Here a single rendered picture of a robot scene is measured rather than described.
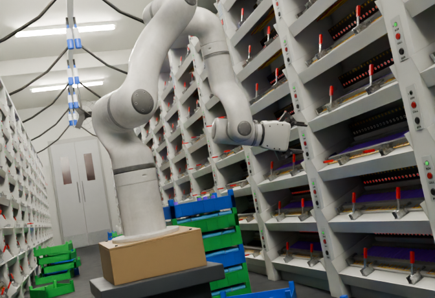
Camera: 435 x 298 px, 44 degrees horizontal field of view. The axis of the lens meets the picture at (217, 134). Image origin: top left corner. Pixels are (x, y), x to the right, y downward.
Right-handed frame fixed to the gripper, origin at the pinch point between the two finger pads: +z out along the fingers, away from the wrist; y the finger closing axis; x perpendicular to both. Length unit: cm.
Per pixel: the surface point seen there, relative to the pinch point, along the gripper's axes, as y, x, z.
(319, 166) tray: 12.3, -15.0, 15.6
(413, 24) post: -38, 42, 9
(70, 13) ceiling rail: -54, -379, -91
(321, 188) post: 20.4, -12.7, 16.6
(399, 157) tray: -1.3, 35.9, 15.3
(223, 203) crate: 37, -46, -12
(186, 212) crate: 41, -43, -28
